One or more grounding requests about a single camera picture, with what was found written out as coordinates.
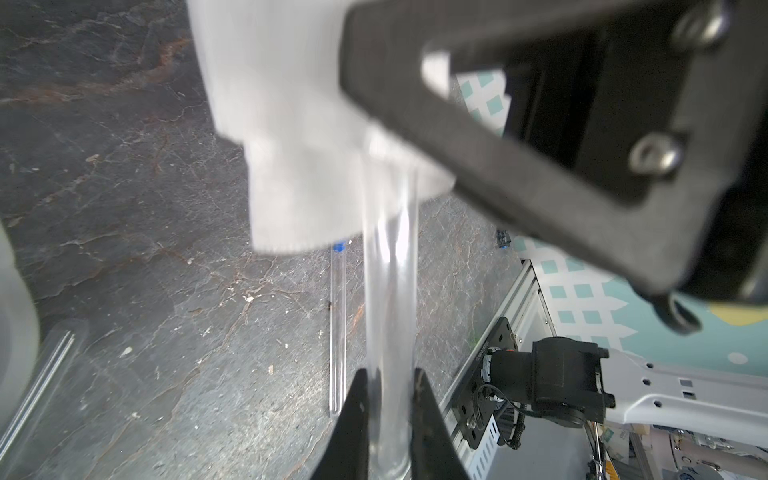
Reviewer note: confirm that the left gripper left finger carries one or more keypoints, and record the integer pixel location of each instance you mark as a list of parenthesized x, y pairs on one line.
[(347, 454)]

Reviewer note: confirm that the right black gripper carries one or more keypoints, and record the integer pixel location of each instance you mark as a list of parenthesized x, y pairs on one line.
[(642, 146)]

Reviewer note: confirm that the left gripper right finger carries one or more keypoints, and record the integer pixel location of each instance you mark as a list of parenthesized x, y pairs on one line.
[(433, 455)]

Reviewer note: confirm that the blue capped test tube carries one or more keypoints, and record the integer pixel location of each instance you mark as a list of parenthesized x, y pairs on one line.
[(59, 348), (390, 237), (337, 346)]

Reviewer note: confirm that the white plastic tray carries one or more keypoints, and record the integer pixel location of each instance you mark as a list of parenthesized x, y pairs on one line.
[(20, 333)]

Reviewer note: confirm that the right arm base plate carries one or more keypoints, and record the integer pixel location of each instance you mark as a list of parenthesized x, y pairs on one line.
[(478, 400)]

